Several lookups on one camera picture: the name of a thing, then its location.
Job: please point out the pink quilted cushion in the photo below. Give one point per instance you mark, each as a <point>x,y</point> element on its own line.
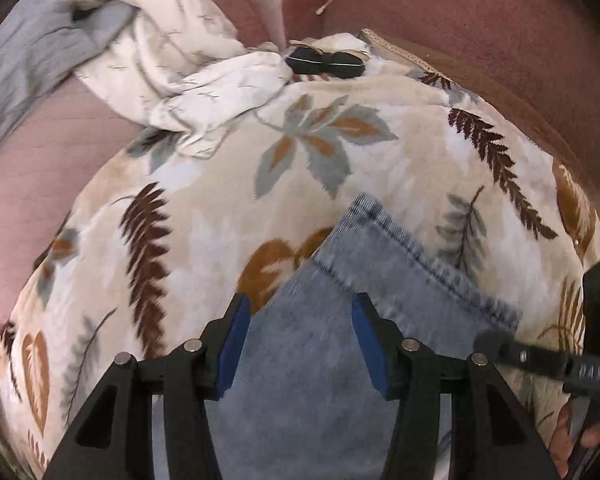
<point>30,185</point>

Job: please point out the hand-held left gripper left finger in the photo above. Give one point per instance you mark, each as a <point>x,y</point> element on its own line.
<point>232,350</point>

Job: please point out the grey quilted pillow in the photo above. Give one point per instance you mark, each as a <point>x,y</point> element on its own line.
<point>20,60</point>

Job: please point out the leaf print blanket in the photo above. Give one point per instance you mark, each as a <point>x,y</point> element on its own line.
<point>380,170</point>

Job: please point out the person's right hand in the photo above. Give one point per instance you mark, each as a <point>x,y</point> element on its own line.
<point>562,442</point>

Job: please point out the white crumpled cloth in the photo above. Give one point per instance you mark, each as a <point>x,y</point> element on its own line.
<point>180,35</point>

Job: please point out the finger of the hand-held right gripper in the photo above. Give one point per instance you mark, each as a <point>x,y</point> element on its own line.
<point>525,356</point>

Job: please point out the maroon cushion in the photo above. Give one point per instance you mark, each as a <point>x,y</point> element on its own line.
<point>480,20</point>

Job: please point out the blue denim pants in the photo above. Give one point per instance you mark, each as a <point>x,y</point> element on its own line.
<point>305,360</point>

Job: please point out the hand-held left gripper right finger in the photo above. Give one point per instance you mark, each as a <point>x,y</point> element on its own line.
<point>370,355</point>

